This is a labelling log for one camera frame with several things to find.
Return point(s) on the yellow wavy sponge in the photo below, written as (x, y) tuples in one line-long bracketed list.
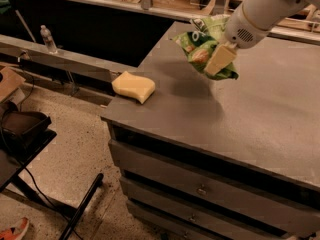
[(132, 86)]

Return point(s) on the grey drawer cabinet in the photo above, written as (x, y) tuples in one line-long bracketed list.
[(261, 130)]

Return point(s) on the top grey drawer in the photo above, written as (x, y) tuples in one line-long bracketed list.
[(234, 201)]

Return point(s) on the grey metal ledge rail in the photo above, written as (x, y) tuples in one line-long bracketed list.
[(84, 65)]

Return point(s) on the brown cardboard sheet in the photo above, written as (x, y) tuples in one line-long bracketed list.
[(10, 86)]

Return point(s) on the grey drawer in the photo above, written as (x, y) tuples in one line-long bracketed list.
[(210, 224), (164, 222), (234, 201)]

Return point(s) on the middle grey drawer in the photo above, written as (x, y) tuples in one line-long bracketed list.
[(210, 224)]

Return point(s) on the orange white sneaker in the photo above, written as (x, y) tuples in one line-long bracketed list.
[(16, 231)]

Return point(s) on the crumpled green snack bag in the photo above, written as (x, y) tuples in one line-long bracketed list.
[(212, 25)]

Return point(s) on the bottom grey drawer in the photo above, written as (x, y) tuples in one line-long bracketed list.
[(164, 222)]

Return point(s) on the black box on table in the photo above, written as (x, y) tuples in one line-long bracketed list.
[(20, 129)]

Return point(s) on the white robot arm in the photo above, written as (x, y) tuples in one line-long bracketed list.
[(265, 14)]

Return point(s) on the clear plastic water bottle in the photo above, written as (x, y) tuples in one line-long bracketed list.
[(48, 39)]

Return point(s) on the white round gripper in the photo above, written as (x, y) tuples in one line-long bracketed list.
[(240, 30)]

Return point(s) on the green rice chip bag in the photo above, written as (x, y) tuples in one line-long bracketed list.
[(198, 48)]

